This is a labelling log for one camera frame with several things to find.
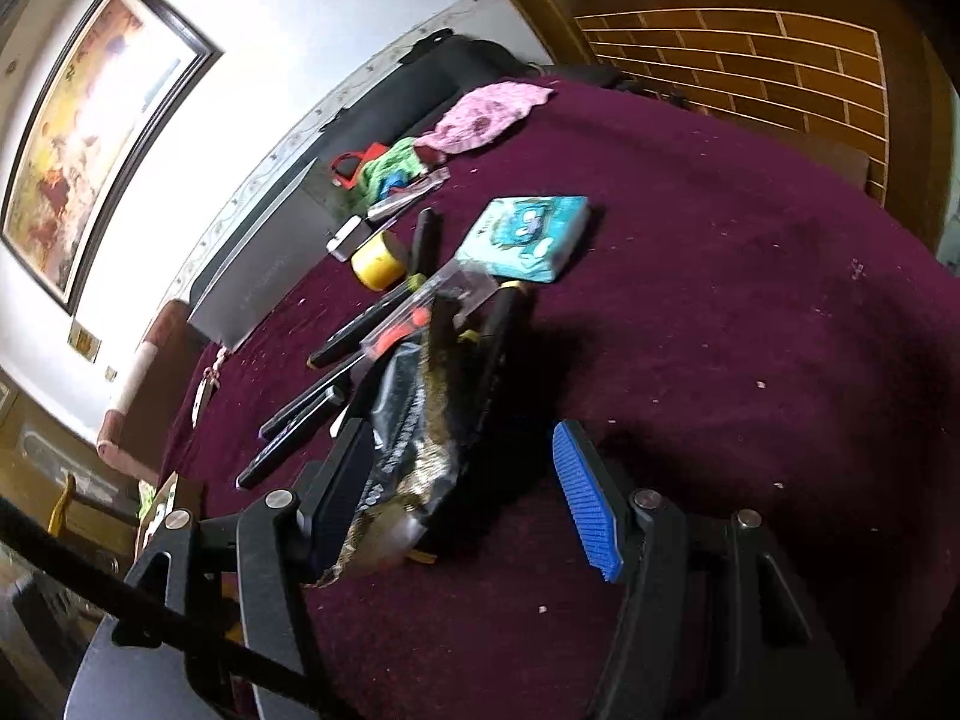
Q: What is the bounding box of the black tool with yellow trim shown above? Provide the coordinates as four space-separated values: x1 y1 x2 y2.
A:
450 279 535 428

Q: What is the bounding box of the black cable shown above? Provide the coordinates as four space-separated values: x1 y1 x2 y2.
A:
0 502 353 720

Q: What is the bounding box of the brown board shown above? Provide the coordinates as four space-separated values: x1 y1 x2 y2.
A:
750 120 871 188

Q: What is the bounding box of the black sofa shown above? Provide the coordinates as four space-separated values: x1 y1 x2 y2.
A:
319 30 623 188

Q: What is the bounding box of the yellow tape roll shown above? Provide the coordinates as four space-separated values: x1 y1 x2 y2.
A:
351 231 407 290

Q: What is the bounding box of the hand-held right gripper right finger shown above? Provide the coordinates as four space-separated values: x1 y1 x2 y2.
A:
553 422 856 720

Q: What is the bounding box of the black marker with yellow band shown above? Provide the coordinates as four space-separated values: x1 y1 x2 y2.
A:
307 281 428 370

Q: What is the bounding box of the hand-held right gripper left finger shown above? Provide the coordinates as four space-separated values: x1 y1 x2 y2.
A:
112 418 376 720

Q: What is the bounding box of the wooden cabinet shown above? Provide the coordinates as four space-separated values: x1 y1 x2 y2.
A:
0 382 128 526

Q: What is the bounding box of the white tag with string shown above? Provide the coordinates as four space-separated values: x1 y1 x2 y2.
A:
191 349 226 421

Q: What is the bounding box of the clear plastic box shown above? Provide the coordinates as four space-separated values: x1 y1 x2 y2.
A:
358 259 500 361

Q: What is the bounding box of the framed landscape painting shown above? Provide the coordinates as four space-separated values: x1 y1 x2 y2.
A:
0 0 224 314

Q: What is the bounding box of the grey flat box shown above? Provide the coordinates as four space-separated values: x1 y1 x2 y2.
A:
186 159 338 353

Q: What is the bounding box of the silver tube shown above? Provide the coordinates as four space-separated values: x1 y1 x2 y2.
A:
366 167 451 224

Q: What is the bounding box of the teal tissue pack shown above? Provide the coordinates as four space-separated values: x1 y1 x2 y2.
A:
456 195 590 284

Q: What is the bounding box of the maroon tablecloth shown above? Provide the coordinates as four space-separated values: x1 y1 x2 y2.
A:
157 79 960 720

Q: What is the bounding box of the maroon and white armchair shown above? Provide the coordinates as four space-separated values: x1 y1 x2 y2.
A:
97 300 211 481

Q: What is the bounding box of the pink patterned cloth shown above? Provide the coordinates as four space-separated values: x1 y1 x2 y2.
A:
415 81 556 158

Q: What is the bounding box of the black and gold foil packet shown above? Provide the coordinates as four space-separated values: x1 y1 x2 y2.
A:
315 292 481 590

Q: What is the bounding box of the green cloth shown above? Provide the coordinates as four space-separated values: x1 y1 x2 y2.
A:
358 137 428 203

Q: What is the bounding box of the small white box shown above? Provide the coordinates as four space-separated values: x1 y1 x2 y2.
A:
326 215 368 262

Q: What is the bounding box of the yellow wooden chair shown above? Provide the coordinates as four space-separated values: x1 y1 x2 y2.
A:
45 472 76 537

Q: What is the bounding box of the wooden brick-pattern counter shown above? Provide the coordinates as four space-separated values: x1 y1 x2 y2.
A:
461 0 938 241

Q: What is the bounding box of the red bag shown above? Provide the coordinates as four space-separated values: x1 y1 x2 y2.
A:
330 142 387 188

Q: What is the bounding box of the black pen with green cap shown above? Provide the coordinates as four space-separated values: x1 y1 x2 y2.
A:
409 208 441 278

